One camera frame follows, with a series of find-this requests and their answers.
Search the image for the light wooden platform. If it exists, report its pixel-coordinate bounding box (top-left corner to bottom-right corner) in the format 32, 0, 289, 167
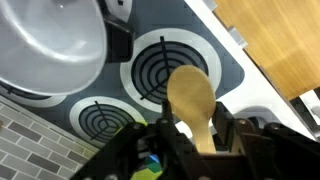
213, 0, 320, 102

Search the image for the grey pot with black handles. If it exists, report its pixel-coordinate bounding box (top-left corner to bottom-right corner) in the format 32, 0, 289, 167
0, 0, 136, 98

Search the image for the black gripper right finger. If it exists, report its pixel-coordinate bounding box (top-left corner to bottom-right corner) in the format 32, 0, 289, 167
213, 101, 320, 180

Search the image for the wooden spatula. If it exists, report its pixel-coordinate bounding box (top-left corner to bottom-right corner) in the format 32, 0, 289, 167
166, 64, 218, 155

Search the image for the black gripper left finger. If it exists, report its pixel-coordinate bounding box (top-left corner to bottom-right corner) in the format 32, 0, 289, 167
71, 99, 201, 180

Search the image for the black electric stovetop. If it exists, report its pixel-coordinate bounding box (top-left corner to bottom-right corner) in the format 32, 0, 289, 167
0, 0, 320, 180

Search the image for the grey round stove knob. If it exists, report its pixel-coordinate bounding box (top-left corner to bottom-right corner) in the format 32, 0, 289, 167
201, 0, 218, 9
228, 27, 249, 50

